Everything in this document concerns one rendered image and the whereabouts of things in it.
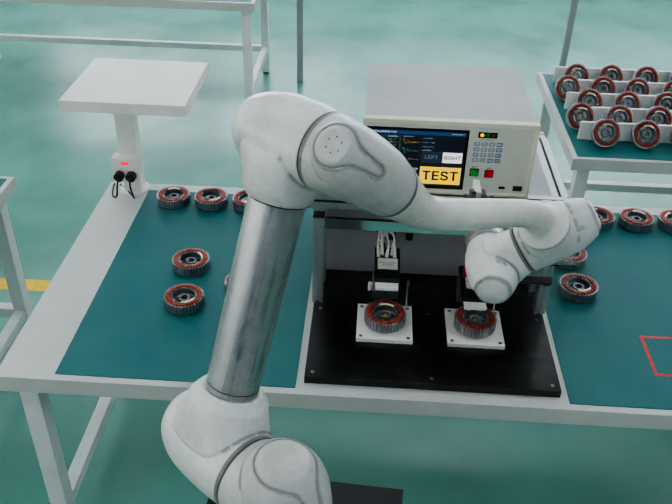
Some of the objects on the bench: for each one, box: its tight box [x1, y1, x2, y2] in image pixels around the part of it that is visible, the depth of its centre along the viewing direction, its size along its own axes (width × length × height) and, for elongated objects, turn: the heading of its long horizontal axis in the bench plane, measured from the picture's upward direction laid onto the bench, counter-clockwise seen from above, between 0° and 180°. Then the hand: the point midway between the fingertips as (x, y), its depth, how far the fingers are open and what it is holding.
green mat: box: [55, 190, 313, 388], centre depth 237 cm, size 94×61×1 cm, turn 175°
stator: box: [454, 306, 497, 339], centre depth 213 cm, size 11×11×4 cm
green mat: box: [545, 213, 672, 410], centre depth 233 cm, size 94×61×1 cm, turn 175°
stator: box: [364, 300, 406, 334], centre depth 213 cm, size 11×11×4 cm
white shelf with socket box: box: [58, 58, 209, 199], centre depth 254 cm, size 35×37×46 cm
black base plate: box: [304, 269, 562, 398], centre depth 217 cm, size 47×64×2 cm
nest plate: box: [356, 304, 413, 345], centre depth 215 cm, size 15×15×1 cm
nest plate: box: [444, 308, 505, 350], centre depth 214 cm, size 15×15×1 cm
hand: (476, 191), depth 194 cm, fingers closed
